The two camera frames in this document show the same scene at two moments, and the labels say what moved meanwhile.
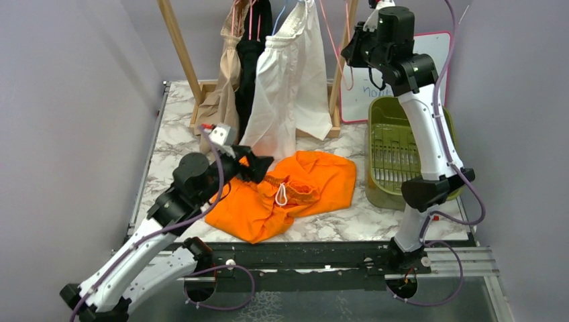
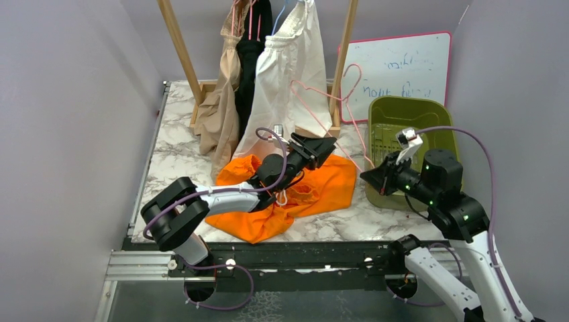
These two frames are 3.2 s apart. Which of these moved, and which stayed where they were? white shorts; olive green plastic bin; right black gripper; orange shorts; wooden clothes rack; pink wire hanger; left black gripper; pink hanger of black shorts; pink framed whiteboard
Moved: pink wire hanger; right black gripper; left black gripper
Stayed: white shorts; wooden clothes rack; orange shorts; olive green plastic bin; pink hanger of black shorts; pink framed whiteboard
